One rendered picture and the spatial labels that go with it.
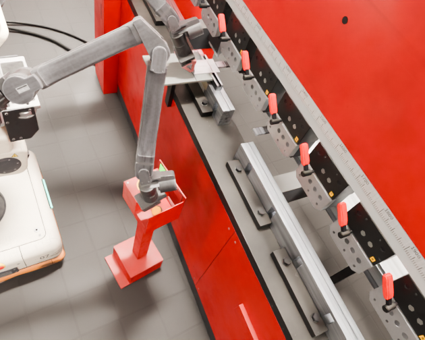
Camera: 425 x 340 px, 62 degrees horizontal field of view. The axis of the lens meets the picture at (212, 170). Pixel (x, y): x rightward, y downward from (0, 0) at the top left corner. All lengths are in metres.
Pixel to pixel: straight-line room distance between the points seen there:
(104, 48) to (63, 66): 0.12
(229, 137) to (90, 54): 0.75
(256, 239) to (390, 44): 0.79
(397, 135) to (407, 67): 0.15
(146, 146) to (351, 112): 0.60
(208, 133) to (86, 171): 1.09
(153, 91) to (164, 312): 1.34
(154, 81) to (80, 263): 1.34
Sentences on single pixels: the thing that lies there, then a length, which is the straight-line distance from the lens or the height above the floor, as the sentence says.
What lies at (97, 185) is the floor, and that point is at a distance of 2.35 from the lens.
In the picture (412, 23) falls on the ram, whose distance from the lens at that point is 0.86.
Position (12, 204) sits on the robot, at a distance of 2.02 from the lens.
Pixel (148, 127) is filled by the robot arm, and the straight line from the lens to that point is 1.10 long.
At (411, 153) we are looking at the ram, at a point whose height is 1.54.
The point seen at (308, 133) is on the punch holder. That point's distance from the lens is 1.09.
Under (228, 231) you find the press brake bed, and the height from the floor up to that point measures 0.78.
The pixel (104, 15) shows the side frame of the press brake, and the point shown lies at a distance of 2.42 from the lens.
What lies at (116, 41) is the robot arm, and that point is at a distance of 1.03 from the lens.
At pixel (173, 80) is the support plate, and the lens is 1.53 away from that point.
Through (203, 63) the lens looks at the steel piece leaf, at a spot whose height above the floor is 1.00.
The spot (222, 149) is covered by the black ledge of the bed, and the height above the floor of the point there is 0.87.
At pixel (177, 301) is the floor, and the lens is 2.11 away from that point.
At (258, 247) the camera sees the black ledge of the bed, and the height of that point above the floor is 0.87.
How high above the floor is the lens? 2.02
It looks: 53 degrees down
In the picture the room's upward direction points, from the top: 25 degrees clockwise
